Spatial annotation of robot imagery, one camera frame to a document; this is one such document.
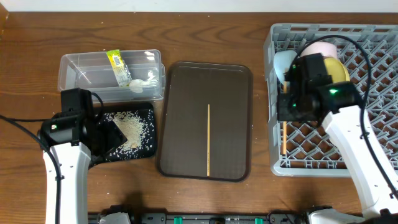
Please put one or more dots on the green snack wrapper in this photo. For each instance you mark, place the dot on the green snack wrapper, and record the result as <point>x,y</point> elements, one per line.
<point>120,69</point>

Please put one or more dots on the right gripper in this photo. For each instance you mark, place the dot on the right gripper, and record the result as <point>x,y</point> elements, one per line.
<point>285,104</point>

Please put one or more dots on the brown serving tray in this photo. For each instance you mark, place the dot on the brown serving tray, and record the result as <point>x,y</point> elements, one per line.
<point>190,87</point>

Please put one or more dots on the yellow plate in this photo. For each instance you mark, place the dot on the yellow plate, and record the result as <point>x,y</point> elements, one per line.
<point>337,70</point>

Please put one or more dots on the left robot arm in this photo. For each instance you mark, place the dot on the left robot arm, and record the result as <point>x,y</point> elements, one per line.
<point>75,144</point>

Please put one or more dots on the white tissue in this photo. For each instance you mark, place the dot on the white tissue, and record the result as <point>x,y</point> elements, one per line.
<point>138,85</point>

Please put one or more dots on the grey dishwasher rack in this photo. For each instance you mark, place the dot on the grey dishwasher rack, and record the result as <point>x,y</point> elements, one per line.
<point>309,151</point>

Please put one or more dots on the wooden chopstick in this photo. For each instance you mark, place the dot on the wooden chopstick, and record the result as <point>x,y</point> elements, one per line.
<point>208,142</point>
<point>284,125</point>

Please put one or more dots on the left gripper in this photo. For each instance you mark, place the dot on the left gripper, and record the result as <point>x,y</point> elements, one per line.
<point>115,136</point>

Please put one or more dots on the pink bowl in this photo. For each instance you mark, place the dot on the pink bowl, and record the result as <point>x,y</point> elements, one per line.
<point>328,50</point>

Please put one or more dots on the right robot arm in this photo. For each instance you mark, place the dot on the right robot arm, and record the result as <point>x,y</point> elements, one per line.
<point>338,108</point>

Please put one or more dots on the blue bowl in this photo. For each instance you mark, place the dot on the blue bowl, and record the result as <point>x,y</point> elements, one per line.
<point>282,62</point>

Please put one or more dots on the clear plastic bin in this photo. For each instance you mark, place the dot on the clear plastic bin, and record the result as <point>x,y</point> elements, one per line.
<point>93,71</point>

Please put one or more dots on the black waste tray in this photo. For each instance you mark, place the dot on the black waste tray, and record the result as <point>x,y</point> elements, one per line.
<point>96,160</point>

